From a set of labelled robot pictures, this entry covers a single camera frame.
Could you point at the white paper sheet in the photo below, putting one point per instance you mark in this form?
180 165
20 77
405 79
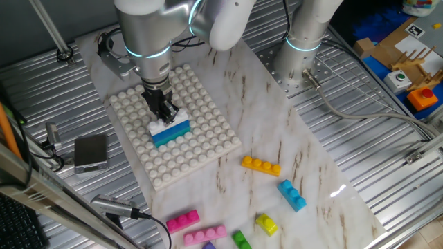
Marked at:
408 45

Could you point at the light pink four-stud block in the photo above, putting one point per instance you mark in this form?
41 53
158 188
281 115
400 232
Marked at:
204 237

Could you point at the purple two-stud block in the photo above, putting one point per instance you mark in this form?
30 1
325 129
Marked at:
209 246

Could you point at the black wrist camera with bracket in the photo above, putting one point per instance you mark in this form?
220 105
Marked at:
114 65

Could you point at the small silver camera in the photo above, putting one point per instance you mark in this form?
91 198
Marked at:
53 135

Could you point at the orange-yellow four-stud block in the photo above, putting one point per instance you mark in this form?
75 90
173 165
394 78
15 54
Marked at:
261 166

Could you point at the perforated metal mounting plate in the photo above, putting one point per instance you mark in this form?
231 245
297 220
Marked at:
322 74

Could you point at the clear container of bricks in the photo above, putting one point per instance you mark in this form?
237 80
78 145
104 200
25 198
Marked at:
418 7

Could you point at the black keyboard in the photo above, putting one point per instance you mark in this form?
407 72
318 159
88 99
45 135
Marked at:
17 228

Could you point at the orange emergency stop box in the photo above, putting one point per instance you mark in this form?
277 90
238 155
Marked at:
420 100

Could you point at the small yellow brick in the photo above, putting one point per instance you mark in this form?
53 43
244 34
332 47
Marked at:
436 26

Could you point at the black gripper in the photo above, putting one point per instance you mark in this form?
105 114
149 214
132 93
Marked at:
157 95

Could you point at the black camera clamp mount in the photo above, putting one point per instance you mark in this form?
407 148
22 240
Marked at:
57 160

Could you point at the white green-button box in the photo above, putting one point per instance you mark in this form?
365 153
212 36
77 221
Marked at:
396 83

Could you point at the white four-stud block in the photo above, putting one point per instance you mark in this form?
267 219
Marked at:
157 128

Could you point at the brown cardboard sheet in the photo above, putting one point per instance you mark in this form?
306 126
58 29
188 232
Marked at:
384 52

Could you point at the metal stand pole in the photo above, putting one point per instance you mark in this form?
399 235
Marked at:
52 29

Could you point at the small cardboard box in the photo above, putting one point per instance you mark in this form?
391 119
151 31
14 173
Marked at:
363 48

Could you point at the magenta three-stud block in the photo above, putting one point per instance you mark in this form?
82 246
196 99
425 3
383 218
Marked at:
183 222

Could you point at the blue four-stud block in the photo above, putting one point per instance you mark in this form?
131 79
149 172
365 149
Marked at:
171 133

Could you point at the white marble board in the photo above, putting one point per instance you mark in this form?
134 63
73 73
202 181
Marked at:
270 121

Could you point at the yellow two-stud block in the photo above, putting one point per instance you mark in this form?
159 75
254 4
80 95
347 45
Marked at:
267 225

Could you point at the grey board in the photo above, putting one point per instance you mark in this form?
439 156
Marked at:
431 41

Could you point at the teal four-stud block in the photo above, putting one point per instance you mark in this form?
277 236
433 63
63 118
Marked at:
173 139

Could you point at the wooden peg rack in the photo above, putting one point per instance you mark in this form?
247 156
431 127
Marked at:
403 64

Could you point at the green two-stud block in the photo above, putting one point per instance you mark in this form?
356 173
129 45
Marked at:
241 241

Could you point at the white studded baseplate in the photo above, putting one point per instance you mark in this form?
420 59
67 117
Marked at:
207 145

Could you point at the light blue three-stud block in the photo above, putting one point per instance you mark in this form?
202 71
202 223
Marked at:
292 197

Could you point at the silver digital scale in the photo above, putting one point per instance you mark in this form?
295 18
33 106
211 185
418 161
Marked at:
90 152

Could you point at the aluminium corner bracket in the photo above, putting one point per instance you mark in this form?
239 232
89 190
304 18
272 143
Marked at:
414 157

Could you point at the aluminium frame bar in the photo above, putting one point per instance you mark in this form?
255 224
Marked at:
34 186

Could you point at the large silver camera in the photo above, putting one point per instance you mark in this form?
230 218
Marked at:
114 205

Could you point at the black-white fiducial tag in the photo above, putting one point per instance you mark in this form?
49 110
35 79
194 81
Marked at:
414 30

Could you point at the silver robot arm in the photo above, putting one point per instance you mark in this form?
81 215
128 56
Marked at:
149 34

